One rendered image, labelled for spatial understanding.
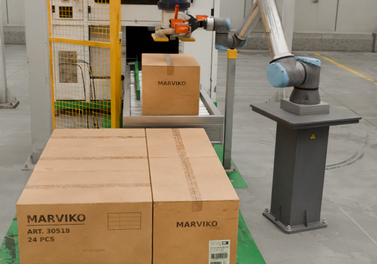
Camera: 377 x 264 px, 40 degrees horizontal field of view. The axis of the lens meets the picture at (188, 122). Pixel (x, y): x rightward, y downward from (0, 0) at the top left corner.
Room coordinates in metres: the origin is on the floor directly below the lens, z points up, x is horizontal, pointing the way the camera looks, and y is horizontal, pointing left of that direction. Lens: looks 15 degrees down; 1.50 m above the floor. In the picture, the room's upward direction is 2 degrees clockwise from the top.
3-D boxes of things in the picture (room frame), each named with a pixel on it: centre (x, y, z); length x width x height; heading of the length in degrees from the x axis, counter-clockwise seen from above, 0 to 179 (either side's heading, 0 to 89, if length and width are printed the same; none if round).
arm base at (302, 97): (3.11, -0.72, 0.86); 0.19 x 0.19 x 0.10
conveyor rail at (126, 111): (4.55, 0.56, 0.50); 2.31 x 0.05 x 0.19; 7
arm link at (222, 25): (3.59, -0.21, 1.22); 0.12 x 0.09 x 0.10; 98
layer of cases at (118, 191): (2.72, 0.32, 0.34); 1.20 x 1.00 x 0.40; 7
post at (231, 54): (4.06, -0.33, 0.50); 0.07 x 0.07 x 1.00; 7
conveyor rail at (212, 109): (4.63, -0.08, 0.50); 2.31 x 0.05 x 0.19; 7
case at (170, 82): (3.78, 0.16, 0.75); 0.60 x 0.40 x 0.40; 6
